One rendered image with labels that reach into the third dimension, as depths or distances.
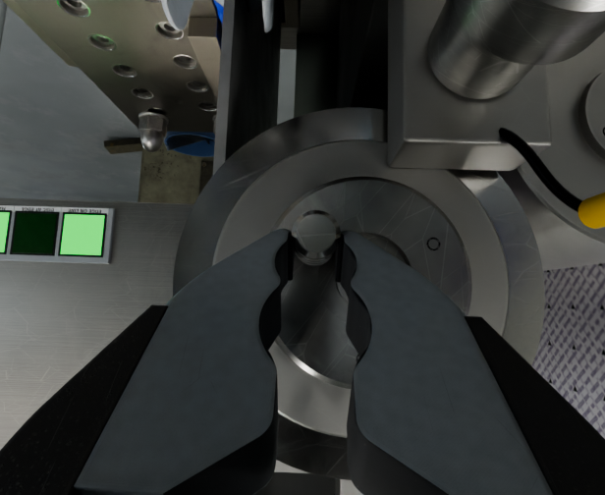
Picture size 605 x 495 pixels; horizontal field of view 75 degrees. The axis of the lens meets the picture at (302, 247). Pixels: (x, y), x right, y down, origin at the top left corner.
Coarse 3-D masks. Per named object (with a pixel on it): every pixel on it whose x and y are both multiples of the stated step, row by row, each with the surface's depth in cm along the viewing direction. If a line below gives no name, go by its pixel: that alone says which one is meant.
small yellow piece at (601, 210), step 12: (504, 132) 13; (516, 144) 13; (528, 156) 12; (540, 168) 12; (540, 180) 12; (552, 180) 12; (552, 192) 12; (564, 192) 12; (576, 204) 11; (588, 204) 11; (600, 204) 10; (588, 216) 11; (600, 216) 10
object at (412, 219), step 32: (320, 192) 14; (352, 192) 14; (384, 192) 14; (416, 192) 14; (288, 224) 14; (352, 224) 14; (384, 224) 14; (416, 224) 14; (448, 224) 14; (416, 256) 14; (448, 256) 14; (288, 288) 14; (320, 288) 14; (448, 288) 14; (288, 320) 14; (320, 320) 14; (288, 352) 14; (320, 352) 13; (352, 352) 13
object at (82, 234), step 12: (72, 216) 49; (84, 216) 49; (96, 216) 49; (72, 228) 49; (84, 228) 49; (96, 228) 49; (72, 240) 49; (84, 240) 49; (96, 240) 49; (60, 252) 49; (72, 252) 49; (84, 252) 49; (96, 252) 49
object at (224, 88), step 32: (224, 0) 18; (224, 32) 18; (256, 32) 26; (224, 64) 18; (256, 64) 26; (224, 96) 18; (256, 96) 27; (224, 128) 18; (256, 128) 27; (224, 160) 17
